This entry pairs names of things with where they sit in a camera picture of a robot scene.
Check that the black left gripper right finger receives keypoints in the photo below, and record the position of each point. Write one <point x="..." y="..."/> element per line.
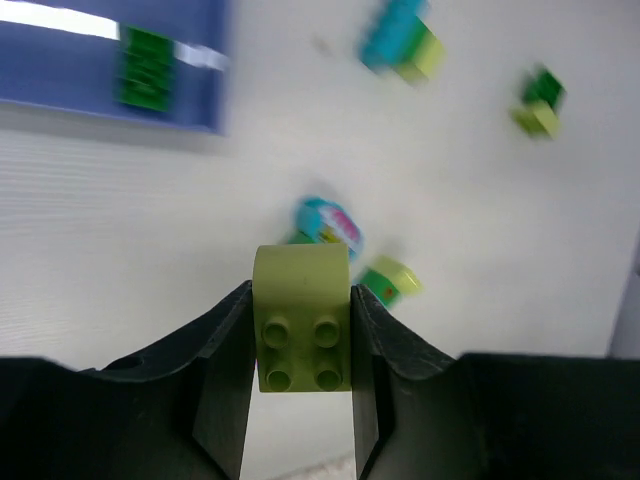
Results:
<point x="421" y="414"/>

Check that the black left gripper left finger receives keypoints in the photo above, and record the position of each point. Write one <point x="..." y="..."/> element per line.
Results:
<point x="176" y="409"/>

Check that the green heart lego brick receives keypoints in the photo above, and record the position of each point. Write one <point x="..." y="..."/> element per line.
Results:
<point x="381" y="286"/>

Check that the lime sloped lego brick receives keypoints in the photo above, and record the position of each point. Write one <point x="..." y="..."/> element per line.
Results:
<point x="301" y="314"/>
<point x="536" y="119"/>

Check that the cyan flower-face lego piece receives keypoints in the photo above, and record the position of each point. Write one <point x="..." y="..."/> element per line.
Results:
<point x="328" y="222"/>

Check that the green four-stud lego brick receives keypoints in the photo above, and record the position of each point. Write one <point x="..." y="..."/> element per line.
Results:
<point x="146" y="69"/>

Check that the dark green lego brick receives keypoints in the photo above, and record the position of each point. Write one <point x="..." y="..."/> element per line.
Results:
<point x="542" y="85"/>

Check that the green lego brick with number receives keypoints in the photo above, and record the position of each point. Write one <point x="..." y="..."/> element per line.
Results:
<point x="299" y="237"/>

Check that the lime lego brick on stack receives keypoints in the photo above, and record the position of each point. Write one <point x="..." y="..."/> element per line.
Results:
<point x="422" y="60"/>

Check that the cyan long lego brick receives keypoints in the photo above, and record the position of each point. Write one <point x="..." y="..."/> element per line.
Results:
<point x="391" y="32"/>

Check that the small green lego brick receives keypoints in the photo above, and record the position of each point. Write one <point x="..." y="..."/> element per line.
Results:
<point x="421" y="37"/>

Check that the purple-blue plastic tray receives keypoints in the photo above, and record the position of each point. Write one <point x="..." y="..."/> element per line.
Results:
<point x="70" y="56"/>

